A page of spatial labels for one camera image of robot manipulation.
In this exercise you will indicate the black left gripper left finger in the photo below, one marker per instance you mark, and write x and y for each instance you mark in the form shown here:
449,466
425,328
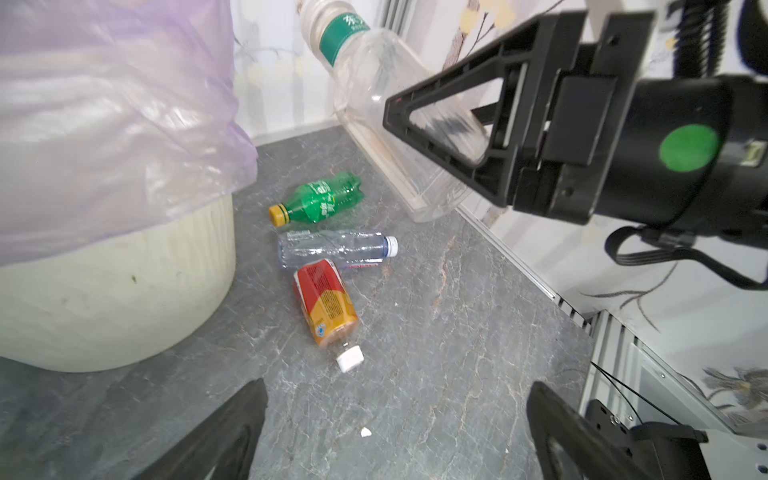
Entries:
223,445

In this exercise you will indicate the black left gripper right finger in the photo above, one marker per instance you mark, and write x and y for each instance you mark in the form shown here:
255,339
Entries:
571,446

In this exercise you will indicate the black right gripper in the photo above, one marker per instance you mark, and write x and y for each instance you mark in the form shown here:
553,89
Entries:
556,124

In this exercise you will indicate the clear bottle green white label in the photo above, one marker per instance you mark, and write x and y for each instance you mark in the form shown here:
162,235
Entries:
368,66

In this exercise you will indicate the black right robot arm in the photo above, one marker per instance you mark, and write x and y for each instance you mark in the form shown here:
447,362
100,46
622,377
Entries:
691,159

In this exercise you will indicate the cream plastic waste bin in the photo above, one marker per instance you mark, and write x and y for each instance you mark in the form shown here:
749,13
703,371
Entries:
120,301

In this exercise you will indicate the pink bin liner bag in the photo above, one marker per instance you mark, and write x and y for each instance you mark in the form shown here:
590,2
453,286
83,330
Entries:
116,116

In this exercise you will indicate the red yellow label tea bottle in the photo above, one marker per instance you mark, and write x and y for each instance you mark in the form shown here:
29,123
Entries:
329,313

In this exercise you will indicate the clear crushed bottle white cap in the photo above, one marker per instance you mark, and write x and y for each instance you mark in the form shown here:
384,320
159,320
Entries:
346,249

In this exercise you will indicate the green bottle yellow cap right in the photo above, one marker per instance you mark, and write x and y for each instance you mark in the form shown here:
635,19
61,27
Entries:
318,200

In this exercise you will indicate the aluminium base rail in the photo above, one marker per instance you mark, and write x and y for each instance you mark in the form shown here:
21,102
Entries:
628,385

